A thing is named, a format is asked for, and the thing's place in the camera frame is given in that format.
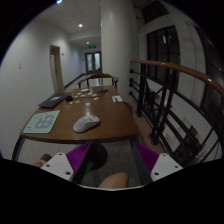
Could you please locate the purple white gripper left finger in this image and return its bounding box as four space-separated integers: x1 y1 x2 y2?
41 142 91 181

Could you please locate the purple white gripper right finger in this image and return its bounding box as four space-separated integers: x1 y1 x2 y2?
134 142 182 181

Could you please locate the green mouse pad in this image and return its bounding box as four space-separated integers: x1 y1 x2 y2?
23 110 60 134

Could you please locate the white computer mouse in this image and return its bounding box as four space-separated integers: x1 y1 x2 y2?
73 115 100 133

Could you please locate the person's foot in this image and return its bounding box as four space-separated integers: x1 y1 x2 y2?
33 154 52 168

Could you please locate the person's knee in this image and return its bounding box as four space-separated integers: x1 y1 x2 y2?
99 172 129 189

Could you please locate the dark closed laptop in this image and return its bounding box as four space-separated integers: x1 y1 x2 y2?
39 93 71 109

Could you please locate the small black box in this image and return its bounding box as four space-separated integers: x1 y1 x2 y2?
66 95 73 102

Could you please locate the brown wooden table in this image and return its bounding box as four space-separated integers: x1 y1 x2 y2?
11 84 153 186

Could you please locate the white notepad with pen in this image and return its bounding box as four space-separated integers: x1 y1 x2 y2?
112 96 123 102

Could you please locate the wooden chair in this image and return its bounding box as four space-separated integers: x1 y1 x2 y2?
78 73 119 89

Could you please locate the wooden handrail black railing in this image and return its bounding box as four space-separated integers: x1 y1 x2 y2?
128 59 224 165

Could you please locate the double glass door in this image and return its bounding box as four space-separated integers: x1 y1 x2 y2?
85 51 101 74

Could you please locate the white side door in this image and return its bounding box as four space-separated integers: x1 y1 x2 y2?
49 45 64 91

